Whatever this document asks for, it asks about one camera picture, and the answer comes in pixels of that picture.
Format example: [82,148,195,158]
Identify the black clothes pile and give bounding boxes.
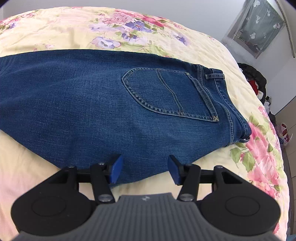
[238,63,276,126]

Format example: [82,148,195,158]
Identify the blue denim jeans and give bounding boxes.
[1,50,251,184]

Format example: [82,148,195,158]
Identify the floral yellow bed quilt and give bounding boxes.
[1,7,290,240]

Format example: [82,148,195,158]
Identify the green patterned window curtain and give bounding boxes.
[225,1,285,58]

